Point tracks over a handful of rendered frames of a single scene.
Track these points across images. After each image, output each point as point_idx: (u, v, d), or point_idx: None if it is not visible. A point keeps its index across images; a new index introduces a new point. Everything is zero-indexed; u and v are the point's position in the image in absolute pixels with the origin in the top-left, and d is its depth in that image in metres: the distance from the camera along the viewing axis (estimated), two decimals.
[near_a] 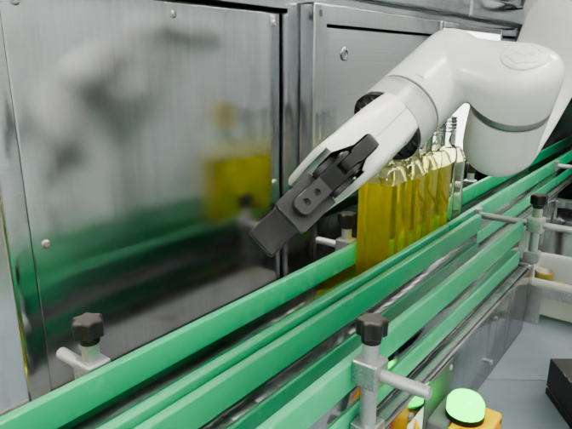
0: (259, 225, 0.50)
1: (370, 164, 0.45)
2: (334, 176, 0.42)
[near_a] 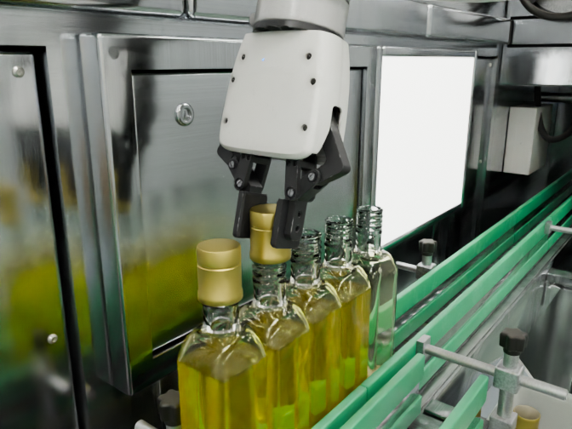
0: (242, 225, 0.45)
1: (342, 135, 0.43)
2: (309, 194, 0.43)
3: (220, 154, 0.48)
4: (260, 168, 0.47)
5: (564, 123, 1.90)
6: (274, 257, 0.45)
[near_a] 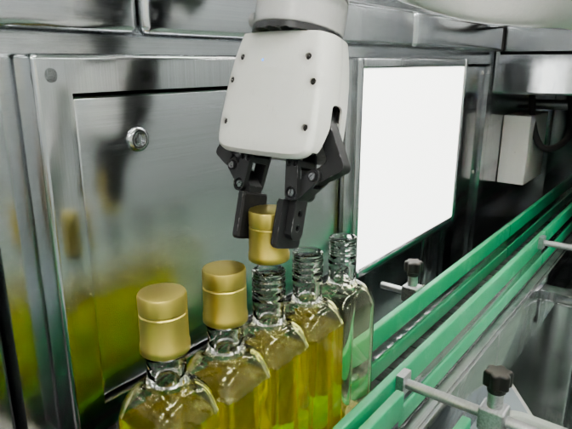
0: (242, 225, 0.45)
1: (342, 135, 0.43)
2: (310, 194, 0.43)
3: (219, 154, 0.48)
4: (259, 168, 0.47)
5: (561, 130, 1.86)
6: (227, 322, 0.41)
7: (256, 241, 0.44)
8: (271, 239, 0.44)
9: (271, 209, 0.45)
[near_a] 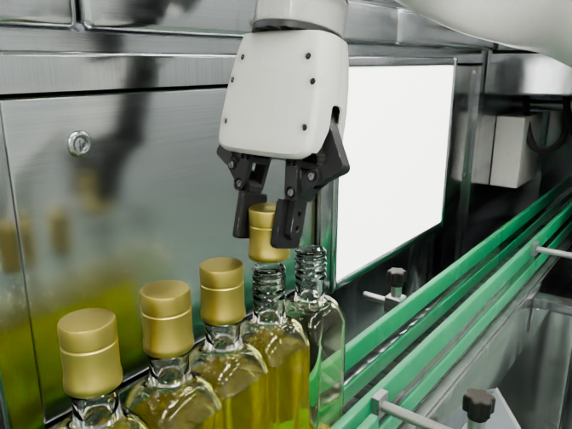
0: (242, 225, 0.45)
1: (342, 135, 0.43)
2: (309, 194, 0.43)
3: (219, 154, 0.48)
4: (260, 168, 0.47)
5: (557, 131, 1.82)
6: (168, 350, 0.36)
7: (208, 300, 0.41)
8: (223, 298, 0.41)
9: (224, 265, 0.41)
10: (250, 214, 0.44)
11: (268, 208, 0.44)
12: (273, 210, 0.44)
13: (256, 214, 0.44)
